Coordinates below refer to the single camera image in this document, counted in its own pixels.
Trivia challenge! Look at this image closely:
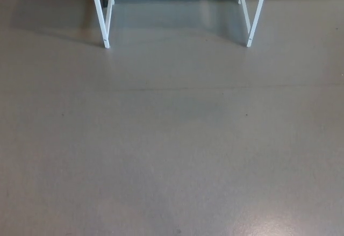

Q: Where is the white desk leg frame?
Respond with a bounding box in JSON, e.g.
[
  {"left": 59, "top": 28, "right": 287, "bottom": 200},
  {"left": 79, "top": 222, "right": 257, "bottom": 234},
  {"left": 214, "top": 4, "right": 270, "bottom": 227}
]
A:
[
  {"left": 238, "top": 0, "right": 270, "bottom": 48},
  {"left": 88, "top": 0, "right": 116, "bottom": 49}
]

